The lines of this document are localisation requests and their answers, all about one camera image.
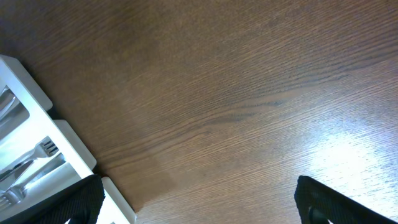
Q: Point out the steel fork tines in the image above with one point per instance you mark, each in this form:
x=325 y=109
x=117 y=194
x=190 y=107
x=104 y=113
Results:
x=42 y=150

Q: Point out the steel tablespoon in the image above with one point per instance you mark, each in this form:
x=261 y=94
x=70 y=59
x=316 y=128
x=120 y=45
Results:
x=7 y=100

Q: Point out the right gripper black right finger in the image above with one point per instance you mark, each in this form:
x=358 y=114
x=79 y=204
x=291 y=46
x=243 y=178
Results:
x=318 y=203

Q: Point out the steel fork crossing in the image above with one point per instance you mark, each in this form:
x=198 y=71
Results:
x=16 y=193

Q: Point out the white plastic cutlery tray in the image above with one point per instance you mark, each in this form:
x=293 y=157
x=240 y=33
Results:
x=25 y=124

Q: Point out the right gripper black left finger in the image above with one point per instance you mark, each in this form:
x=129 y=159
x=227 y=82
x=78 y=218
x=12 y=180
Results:
x=79 y=203

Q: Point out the steel fork horizontal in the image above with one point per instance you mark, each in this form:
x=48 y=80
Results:
x=13 y=175

